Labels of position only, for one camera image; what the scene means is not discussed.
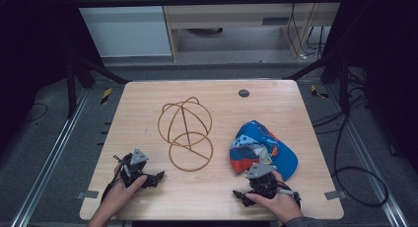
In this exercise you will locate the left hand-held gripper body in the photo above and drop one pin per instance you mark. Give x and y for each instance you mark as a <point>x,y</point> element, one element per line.
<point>136,158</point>

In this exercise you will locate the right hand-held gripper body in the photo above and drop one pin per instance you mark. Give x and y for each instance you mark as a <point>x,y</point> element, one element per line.
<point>263,182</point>

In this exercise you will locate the blue and red cap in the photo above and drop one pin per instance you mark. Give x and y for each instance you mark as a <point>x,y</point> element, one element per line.
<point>263,148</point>

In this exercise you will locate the person's right hand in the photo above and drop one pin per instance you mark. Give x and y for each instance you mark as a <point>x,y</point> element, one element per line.
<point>279,205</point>

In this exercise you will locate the person's left hand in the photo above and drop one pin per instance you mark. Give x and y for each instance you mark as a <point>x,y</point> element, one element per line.
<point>122,194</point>

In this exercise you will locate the grey tape strip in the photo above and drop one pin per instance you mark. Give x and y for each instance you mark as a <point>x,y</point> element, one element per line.
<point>335,194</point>
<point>88,194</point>

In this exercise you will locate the black and yellow tape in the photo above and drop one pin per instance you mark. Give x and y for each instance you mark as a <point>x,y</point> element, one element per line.
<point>317,91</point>
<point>106,96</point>

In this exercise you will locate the black metal stand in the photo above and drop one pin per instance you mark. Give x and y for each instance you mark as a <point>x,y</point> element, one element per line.
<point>71,89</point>
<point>343,85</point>

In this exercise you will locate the white cabinet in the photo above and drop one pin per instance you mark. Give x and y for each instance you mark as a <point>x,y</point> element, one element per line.
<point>125,29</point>

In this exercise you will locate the black curtain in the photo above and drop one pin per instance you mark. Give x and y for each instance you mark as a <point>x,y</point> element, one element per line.
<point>29,56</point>
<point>387,56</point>

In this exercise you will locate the metal floor rail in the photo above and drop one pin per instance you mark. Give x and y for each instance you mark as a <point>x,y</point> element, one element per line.
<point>371,167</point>
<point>49,161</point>

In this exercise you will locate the black horizontal frame bar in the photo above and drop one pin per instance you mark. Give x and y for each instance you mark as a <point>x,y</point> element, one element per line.
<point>203,1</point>

